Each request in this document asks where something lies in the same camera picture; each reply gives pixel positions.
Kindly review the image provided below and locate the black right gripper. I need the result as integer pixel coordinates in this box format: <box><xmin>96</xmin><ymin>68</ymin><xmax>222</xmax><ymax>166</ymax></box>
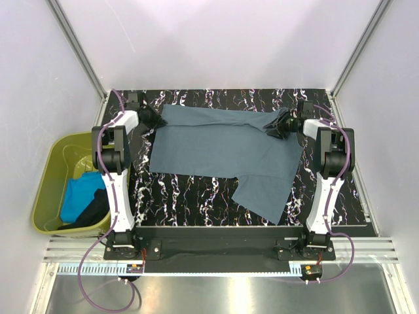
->
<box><xmin>263</xmin><ymin>110</ymin><xmax>296</xmax><ymax>140</ymax></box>

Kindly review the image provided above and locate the slate blue t shirt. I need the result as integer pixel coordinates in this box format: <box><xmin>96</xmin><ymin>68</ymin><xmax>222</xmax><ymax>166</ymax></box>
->
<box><xmin>149</xmin><ymin>105</ymin><xmax>303</xmax><ymax>223</ymax></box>

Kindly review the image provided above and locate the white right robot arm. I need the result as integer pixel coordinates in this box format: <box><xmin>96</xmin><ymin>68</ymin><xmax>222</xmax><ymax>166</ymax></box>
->
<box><xmin>264</xmin><ymin>100</ymin><xmax>355</xmax><ymax>260</ymax></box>

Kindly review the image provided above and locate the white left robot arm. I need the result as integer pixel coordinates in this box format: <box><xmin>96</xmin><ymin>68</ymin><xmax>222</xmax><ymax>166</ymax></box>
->
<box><xmin>91</xmin><ymin>92</ymin><xmax>167</xmax><ymax>259</ymax></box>

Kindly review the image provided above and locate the olive green plastic bin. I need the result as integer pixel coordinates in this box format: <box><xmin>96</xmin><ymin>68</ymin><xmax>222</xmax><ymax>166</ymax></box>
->
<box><xmin>31</xmin><ymin>131</ymin><xmax>111</xmax><ymax>238</ymax></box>

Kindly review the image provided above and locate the bright blue t shirt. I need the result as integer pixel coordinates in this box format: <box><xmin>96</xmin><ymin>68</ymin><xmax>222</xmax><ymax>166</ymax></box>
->
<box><xmin>60</xmin><ymin>171</ymin><xmax>106</xmax><ymax>224</ymax></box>

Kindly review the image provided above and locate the black t shirt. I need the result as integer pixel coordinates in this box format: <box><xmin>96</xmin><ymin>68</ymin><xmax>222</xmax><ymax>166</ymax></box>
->
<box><xmin>58</xmin><ymin>189</ymin><xmax>109</xmax><ymax>230</ymax></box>

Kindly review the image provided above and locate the right connector box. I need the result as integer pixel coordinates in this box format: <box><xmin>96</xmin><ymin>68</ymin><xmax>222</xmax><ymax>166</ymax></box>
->
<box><xmin>302</xmin><ymin>264</ymin><xmax>323</xmax><ymax>277</ymax></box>

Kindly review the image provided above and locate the connector box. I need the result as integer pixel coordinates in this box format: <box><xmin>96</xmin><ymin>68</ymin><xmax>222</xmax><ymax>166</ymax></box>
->
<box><xmin>126</xmin><ymin>263</ymin><xmax>144</xmax><ymax>274</ymax></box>
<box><xmin>302</xmin><ymin>264</ymin><xmax>323</xmax><ymax>277</ymax></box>

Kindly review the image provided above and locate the left connector box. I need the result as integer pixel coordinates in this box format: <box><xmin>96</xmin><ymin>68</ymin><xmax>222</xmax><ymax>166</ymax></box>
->
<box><xmin>126</xmin><ymin>263</ymin><xmax>144</xmax><ymax>274</ymax></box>

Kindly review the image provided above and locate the left upright frame post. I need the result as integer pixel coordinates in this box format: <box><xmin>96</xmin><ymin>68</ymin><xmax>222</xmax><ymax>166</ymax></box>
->
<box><xmin>46</xmin><ymin>0</ymin><xmax>107</xmax><ymax>100</ymax></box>

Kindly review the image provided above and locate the upright frame post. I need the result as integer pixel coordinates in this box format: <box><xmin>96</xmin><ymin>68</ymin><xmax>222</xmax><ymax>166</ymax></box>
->
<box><xmin>46</xmin><ymin>0</ymin><xmax>107</xmax><ymax>100</ymax></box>
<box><xmin>330</xmin><ymin>0</ymin><xmax>393</xmax><ymax>98</ymax></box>

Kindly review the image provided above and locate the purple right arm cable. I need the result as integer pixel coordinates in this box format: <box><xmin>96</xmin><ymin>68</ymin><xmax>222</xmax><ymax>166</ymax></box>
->
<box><xmin>301</xmin><ymin>104</ymin><xmax>356</xmax><ymax>284</ymax></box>

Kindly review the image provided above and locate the right upright frame post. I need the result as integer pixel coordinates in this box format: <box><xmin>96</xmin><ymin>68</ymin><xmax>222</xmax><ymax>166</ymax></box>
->
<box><xmin>330</xmin><ymin>0</ymin><xmax>393</xmax><ymax>98</ymax></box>

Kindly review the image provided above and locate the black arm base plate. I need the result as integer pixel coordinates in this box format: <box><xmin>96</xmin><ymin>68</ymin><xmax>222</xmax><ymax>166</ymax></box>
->
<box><xmin>104</xmin><ymin>226</ymin><xmax>335</xmax><ymax>270</ymax></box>

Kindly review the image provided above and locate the aluminium frame rail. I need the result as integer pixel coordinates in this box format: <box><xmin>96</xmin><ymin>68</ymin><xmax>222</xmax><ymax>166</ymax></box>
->
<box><xmin>44</xmin><ymin>236</ymin><xmax>399</xmax><ymax>264</ymax></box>

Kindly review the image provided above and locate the white slotted cable duct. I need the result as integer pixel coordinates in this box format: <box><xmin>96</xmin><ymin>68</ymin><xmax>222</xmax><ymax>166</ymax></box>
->
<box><xmin>58</xmin><ymin>262</ymin><xmax>302</xmax><ymax>278</ymax></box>

